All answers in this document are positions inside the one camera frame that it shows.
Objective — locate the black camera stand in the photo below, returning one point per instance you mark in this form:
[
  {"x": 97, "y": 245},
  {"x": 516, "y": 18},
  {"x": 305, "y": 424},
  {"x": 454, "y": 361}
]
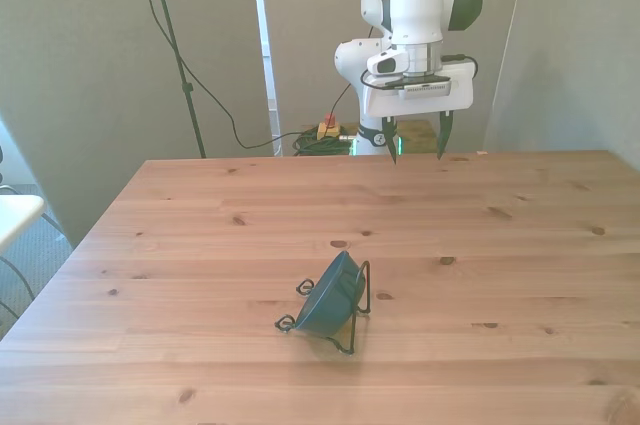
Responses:
[{"x": 172, "y": 40}]

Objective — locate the yellow emergency stop box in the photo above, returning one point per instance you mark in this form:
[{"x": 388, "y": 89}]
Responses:
[{"x": 327, "y": 129}]

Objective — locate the dark blue bowl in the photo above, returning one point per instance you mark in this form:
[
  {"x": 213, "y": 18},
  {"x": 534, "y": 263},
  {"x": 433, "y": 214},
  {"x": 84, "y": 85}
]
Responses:
[{"x": 327, "y": 302}]

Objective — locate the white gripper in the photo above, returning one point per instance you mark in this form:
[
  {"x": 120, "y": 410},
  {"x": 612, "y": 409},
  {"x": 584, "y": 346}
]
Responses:
[{"x": 460, "y": 90}]

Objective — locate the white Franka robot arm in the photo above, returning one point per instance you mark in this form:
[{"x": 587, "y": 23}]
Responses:
[{"x": 415, "y": 5}]

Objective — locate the wide white partition strip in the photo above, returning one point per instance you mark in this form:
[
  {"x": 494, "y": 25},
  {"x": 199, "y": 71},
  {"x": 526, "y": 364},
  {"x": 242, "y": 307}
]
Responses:
[{"x": 265, "y": 45}]

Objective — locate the thin white partition strip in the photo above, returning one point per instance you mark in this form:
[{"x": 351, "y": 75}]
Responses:
[{"x": 505, "y": 45}]

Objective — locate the white chair seat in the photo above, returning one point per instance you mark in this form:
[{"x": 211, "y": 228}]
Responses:
[{"x": 17, "y": 215}]

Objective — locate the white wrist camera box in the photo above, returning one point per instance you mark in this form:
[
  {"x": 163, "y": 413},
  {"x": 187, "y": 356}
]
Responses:
[{"x": 386, "y": 63}]

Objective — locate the grey ribbed sensor bar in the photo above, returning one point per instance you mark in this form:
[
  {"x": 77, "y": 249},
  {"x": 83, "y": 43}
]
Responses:
[{"x": 425, "y": 90}]

